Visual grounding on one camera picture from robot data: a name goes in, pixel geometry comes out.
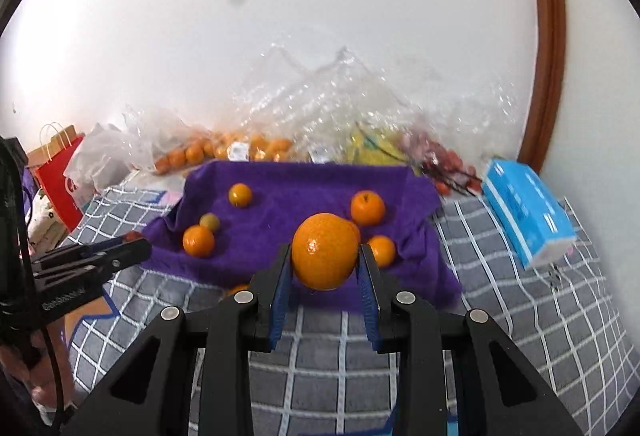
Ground oval orange kumquat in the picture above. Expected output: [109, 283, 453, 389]
[226, 284, 248, 296]

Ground large stemmed orange mandarin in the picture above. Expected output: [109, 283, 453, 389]
[291, 213, 359, 291]

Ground red fruits in bag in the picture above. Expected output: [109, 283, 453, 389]
[399, 130, 483, 198]

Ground person's left hand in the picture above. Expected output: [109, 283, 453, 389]
[1, 334, 75, 412]

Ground small red fruit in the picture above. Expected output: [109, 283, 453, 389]
[124, 230, 143, 242]

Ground small orange on towel right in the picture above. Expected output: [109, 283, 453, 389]
[367, 236, 396, 268]

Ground small orange on towel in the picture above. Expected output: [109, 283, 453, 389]
[182, 225, 216, 258]
[367, 236, 396, 268]

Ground small orange on towel left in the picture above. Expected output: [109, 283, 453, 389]
[182, 225, 216, 258]

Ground mandarin on towel centre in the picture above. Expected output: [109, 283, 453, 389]
[349, 190, 386, 227]

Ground purple towel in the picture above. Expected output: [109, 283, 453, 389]
[142, 161, 462, 309]

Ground small green fruit on towel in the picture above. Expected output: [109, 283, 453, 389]
[198, 213, 220, 234]

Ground round orange on table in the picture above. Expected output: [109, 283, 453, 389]
[228, 182, 253, 208]

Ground grey checked tablecloth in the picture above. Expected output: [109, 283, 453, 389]
[70, 198, 639, 435]

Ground red paper bag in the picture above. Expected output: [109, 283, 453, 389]
[27, 122, 84, 232]

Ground white plastic bag of oranges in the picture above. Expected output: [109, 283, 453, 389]
[63, 106, 213, 191]

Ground blue tissue pack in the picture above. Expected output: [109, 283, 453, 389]
[482, 159, 577, 269]

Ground clear plastic bag of fruit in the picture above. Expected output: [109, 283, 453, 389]
[231, 46, 523, 180]

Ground brown wooden door frame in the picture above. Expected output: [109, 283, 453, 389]
[518, 0, 566, 172]

